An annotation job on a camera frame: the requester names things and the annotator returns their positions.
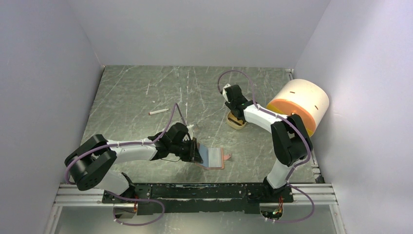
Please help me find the white orange yellow cylinder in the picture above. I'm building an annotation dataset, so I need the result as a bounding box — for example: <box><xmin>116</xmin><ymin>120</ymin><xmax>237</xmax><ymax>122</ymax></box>
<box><xmin>266</xmin><ymin>79</ymin><xmax>330</xmax><ymax>136</ymax></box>

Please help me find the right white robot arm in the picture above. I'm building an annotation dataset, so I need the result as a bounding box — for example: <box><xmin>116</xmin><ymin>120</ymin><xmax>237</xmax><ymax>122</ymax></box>
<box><xmin>219</xmin><ymin>84</ymin><xmax>312</xmax><ymax>202</ymax></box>

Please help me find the white pen stick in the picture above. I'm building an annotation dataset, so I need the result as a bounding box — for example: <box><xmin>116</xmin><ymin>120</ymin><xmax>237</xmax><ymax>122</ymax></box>
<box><xmin>149</xmin><ymin>108</ymin><xmax>169</xmax><ymax>115</ymax></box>

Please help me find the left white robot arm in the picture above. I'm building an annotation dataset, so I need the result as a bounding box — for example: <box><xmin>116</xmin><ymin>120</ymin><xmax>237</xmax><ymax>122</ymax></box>
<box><xmin>64</xmin><ymin>122</ymin><xmax>203</xmax><ymax>203</ymax></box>

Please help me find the brown leather card holder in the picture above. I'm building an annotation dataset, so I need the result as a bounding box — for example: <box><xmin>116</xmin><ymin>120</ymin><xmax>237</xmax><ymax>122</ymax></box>
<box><xmin>195</xmin><ymin>144</ymin><xmax>232</xmax><ymax>170</ymax></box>

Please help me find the wooden tray with cards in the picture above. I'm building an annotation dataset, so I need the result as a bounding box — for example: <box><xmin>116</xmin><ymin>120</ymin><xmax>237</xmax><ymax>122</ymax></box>
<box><xmin>226</xmin><ymin>112</ymin><xmax>246</xmax><ymax>130</ymax></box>

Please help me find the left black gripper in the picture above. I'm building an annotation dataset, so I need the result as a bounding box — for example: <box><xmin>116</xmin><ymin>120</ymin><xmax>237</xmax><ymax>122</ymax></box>
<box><xmin>170</xmin><ymin>137</ymin><xmax>204</xmax><ymax>164</ymax></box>

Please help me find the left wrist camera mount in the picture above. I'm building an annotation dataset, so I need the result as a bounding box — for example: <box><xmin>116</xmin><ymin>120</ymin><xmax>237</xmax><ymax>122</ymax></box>
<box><xmin>185</xmin><ymin>124</ymin><xmax>196</xmax><ymax>140</ymax></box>

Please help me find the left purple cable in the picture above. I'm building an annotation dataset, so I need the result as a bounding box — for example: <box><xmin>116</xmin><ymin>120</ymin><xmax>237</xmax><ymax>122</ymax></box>
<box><xmin>64</xmin><ymin>103</ymin><xmax>166</xmax><ymax>226</ymax></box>

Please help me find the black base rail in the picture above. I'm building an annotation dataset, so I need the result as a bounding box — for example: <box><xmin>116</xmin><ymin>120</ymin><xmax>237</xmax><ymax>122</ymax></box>
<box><xmin>102</xmin><ymin>182</ymin><xmax>294</xmax><ymax>216</ymax></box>

